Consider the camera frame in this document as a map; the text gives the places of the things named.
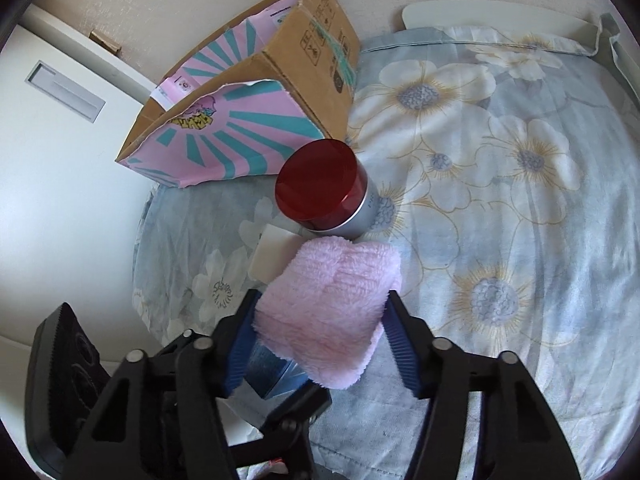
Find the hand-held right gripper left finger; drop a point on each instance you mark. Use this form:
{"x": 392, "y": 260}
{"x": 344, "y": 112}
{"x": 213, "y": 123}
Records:
{"x": 239, "y": 347}

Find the brass door hinge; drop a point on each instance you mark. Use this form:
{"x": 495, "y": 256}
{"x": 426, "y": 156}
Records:
{"x": 105, "y": 41}

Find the red white wrapper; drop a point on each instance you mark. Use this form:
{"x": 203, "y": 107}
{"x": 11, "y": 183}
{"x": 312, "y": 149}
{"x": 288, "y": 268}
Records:
{"x": 260, "y": 470}

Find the cardboard box pink teal print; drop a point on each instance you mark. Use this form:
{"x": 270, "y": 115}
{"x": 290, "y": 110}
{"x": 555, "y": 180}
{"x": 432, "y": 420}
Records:
{"x": 310, "y": 75}

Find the small white box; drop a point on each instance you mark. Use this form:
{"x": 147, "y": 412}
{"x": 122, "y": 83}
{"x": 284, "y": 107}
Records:
{"x": 270, "y": 255}

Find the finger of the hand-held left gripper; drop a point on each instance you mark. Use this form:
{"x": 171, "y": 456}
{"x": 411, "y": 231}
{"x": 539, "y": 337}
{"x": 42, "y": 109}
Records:
{"x": 295, "y": 415}

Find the floral bed sheet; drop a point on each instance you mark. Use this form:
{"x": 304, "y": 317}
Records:
{"x": 500, "y": 260}

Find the pink fluffy cloth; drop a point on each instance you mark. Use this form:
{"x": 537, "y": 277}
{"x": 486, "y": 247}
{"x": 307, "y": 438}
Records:
{"x": 325, "y": 310}

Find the white door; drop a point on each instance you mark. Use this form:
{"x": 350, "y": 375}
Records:
{"x": 60, "y": 185}

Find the red lid silver jar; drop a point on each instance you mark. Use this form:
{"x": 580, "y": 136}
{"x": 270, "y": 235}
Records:
{"x": 315, "y": 180}

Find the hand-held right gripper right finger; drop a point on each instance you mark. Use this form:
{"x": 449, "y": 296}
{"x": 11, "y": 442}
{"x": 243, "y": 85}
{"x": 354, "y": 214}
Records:
{"x": 402, "y": 350}

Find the glossy blue box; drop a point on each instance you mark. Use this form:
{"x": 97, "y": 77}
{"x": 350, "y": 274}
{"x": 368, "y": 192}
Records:
{"x": 272, "y": 370}

